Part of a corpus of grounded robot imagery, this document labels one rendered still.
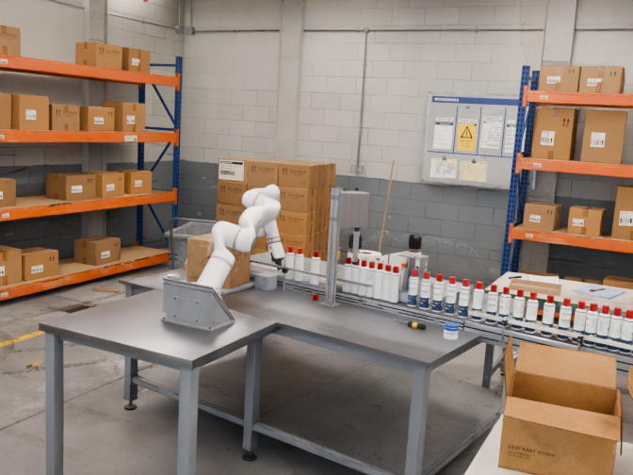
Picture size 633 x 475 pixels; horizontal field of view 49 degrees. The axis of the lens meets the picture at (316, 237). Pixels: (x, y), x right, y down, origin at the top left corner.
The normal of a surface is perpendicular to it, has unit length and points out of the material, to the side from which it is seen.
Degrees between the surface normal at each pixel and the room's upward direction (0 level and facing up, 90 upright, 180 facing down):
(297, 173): 90
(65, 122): 91
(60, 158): 90
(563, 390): 88
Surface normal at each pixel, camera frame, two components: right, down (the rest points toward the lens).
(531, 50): -0.45, 0.12
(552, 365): -0.18, -0.70
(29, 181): 0.89, 0.12
